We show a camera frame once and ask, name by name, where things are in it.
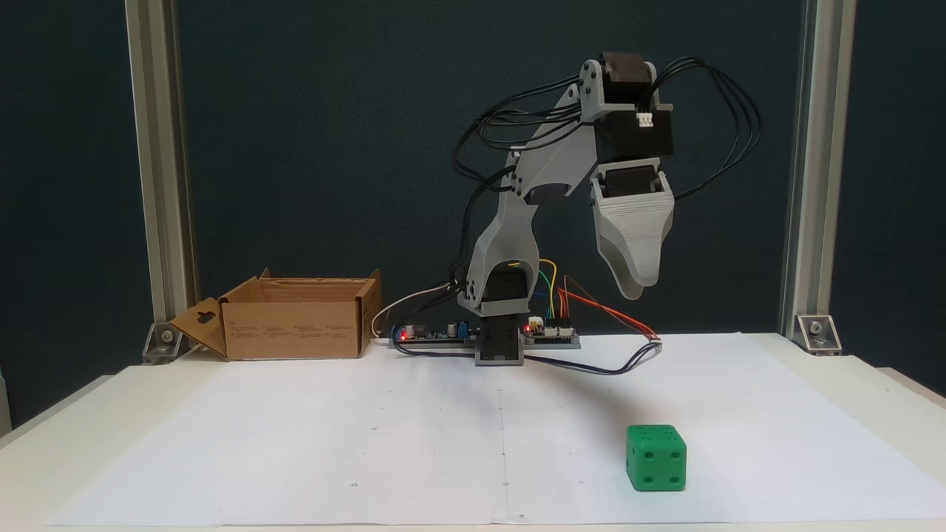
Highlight wide ribbed grey gripper finger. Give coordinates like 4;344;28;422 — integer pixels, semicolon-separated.
593;197;675;301

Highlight green die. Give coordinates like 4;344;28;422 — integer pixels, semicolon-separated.
626;424;687;492

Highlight circuit board with white connectors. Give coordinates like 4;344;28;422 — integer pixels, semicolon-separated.
523;316;582;349

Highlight circuit board with blue part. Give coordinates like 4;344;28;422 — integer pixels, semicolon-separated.
389;319;477;350

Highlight brown cardboard box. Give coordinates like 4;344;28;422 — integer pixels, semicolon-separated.
169;268;383;362

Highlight orange red wire bundle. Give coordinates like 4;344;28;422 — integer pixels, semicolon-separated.
558;275;661;342

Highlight coloured jumper wires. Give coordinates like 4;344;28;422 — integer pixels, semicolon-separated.
537;259;566;322

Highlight black servo wire bundle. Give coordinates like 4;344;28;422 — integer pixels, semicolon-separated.
452;58;762;311

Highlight dark cable on table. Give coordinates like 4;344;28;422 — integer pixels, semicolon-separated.
397;325;662;376

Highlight aluminium frame post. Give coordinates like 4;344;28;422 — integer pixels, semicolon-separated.
780;0;858;335
124;0;200;326

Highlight metal corner bracket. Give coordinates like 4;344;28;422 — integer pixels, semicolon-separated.
794;314;843;356
142;321;184;364

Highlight white cable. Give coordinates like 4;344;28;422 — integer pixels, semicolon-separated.
371;279;453;341

